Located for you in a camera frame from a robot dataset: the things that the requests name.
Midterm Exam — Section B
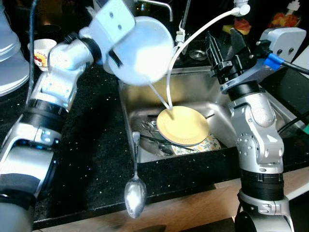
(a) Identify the white faucet diverter valve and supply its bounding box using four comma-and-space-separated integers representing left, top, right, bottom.
233, 4, 251, 16

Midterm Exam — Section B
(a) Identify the white printed cup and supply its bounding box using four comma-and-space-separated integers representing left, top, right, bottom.
28, 39, 57, 72

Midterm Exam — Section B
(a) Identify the light grey right wrist camera mount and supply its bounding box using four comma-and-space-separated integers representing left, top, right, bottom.
220, 28, 307, 95

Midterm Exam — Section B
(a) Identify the thin black stick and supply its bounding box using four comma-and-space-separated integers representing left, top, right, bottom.
139, 134, 196, 151

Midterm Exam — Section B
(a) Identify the white box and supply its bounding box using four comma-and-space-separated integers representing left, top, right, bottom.
291, 44, 309, 66

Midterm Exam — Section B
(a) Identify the chrome sink faucet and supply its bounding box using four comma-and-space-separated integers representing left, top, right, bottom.
176, 0, 191, 44

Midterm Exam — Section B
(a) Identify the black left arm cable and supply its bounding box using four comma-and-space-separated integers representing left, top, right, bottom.
28, 0, 40, 97

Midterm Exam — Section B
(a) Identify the light grey left wrist camera mount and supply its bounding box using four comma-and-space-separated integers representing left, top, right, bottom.
80, 0, 137, 49

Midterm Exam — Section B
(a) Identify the white plastic tiered container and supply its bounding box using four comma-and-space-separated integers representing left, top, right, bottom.
0, 5, 31, 97

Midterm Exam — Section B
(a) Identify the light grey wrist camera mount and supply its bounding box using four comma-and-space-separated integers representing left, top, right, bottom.
220, 28, 307, 95
80, 0, 137, 49

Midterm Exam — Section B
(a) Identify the stainless steel sink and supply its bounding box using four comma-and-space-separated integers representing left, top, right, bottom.
118, 65, 309, 158

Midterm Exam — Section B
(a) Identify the chrome filter tap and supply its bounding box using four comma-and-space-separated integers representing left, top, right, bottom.
138, 0, 173, 22

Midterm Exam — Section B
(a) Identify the yellow sponge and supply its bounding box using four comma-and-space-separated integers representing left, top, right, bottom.
222, 24, 242, 35

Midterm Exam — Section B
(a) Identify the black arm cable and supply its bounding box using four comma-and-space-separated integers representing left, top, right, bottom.
28, 0, 40, 97
263, 52, 309, 136

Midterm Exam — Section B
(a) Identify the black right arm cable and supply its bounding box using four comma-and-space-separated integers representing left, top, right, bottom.
263, 52, 309, 136

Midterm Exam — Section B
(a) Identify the floral print plate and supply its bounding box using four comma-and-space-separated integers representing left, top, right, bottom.
171, 135, 222, 156

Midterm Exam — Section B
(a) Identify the white hose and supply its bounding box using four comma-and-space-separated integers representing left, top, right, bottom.
147, 7, 238, 111

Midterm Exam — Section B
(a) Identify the round chrome counter fitting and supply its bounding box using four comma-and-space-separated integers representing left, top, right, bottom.
189, 48, 207, 61

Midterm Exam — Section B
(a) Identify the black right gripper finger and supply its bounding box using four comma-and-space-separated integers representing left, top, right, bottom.
229, 29, 252, 58
205, 33, 224, 73

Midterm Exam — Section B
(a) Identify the white bowl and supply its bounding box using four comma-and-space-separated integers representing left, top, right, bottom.
113, 16, 174, 87

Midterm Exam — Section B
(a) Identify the white tie strip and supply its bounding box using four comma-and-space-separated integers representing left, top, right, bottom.
175, 29, 186, 44

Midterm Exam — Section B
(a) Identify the orange peach soap bottle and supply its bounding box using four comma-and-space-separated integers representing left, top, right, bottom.
267, 0, 304, 29

